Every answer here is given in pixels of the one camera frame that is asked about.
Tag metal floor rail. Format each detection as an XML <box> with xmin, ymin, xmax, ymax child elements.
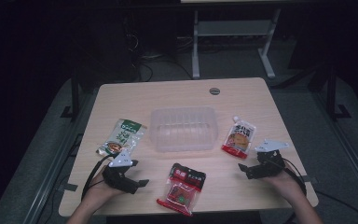
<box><xmin>21</xmin><ymin>122</ymin><xmax>85</xmax><ymax>224</ymax></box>
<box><xmin>310</xmin><ymin>90</ymin><xmax>358</xmax><ymax>203</ymax></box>

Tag red and black seasoning packet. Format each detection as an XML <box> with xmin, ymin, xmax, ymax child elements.
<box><xmin>156</xmin><ymin>162</ymin><xmax>207</xmax><ymax>217</ymax></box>

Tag white metal desk frame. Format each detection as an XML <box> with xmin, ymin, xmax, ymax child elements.
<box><xmin>191</xmin><ymin>8</ymin><xmax>282</xmax><ymax>80</ymax></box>

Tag right hand-held gripper cable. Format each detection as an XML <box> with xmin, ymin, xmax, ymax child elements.
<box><xmin>281</xmin><ymin>158</ymin><xmax>308</xmax><ymax>198</ymax></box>

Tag green and white sauce packet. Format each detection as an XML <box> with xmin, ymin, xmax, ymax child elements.
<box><xmin>96</xmin><ymin>118</ymin><xmax>147</xmax><ymax>158</ymax></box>

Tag person's right hand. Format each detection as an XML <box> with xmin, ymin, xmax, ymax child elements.
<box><xmin>262</xmin><ymin>167</ymin><xmax>306</xmax><ymax>204</ymax></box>

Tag white and red spout pouch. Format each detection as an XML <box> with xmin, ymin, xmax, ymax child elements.
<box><xmin>221</xmin><ymin>115</ymin><xmax>257</xmax><ymax>160</ymax></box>

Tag left hand-held gripper cable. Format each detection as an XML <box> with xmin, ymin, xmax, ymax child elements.
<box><xmin>80</xmin><ymin>154</ymin><xmax>115</xmax><ymax>202</ymax></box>

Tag person's left hand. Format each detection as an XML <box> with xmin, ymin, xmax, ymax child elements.
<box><xmin>83</xmin><ymin>172</ymin><xmax>126</xmax><ymax>204</ymax></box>

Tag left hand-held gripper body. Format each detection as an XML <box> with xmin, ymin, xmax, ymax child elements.
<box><xmin>102</xmin><ymin>149</ymin><xmax>140</xmax><ymax>195</ymax></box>

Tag black floor cables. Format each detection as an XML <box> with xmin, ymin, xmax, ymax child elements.
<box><xmin>127</xmin><ymin>31</ymin><xmax>194</xmax><ymax>82</ymax></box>

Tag clear plastic container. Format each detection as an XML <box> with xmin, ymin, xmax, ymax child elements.
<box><xmin>149</xmin><ymin>105</ymin><xmax>219</xmax><ymax>153</ymax></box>

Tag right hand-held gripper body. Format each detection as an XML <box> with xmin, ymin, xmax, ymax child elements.
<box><xmin>245</xmin><ymin>139</ymin><xmax>290</xmax><ymax>180</ymax></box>

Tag grey tape strip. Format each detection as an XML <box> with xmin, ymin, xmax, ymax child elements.
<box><xmin>56</xmin><ymin>183</ymin><xmax>79</xmax><ymax>193</ymax></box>
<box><xmin>302</xmin><ymin>175</ymin><xmax>320</xmax><ymax>185</ymax></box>

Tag black metal stand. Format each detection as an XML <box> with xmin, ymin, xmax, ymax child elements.
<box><xmin>60</xmin><ymin>66</ymin><xmax>82</xmax><ymax>121</ymax></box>
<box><xmin>325</xmin><ymin>63</ymin><xmax>352</xmax><ymax>122</ymax></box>

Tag hand-held gripper cable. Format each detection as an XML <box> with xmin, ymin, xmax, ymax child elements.
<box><xmin>281</xmin><ymin>158</ymin><xmax>308</xmax><ymax>198</ymax></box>
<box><xmin>80</xmin><ymin>154</ymin><xmax>115</xmax><ymax>202</ymax></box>

